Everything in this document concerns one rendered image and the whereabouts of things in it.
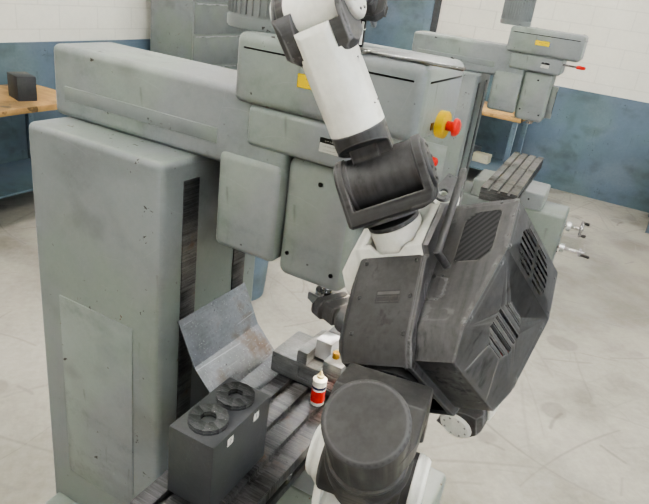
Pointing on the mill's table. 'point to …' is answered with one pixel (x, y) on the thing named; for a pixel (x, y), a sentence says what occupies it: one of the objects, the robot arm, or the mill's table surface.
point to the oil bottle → (318, 389)
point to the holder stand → (217, 442)
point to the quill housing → (315, 227)
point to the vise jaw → (333, 367)
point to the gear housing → (292, 135)
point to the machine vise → (300, 360)
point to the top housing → (264, 70)
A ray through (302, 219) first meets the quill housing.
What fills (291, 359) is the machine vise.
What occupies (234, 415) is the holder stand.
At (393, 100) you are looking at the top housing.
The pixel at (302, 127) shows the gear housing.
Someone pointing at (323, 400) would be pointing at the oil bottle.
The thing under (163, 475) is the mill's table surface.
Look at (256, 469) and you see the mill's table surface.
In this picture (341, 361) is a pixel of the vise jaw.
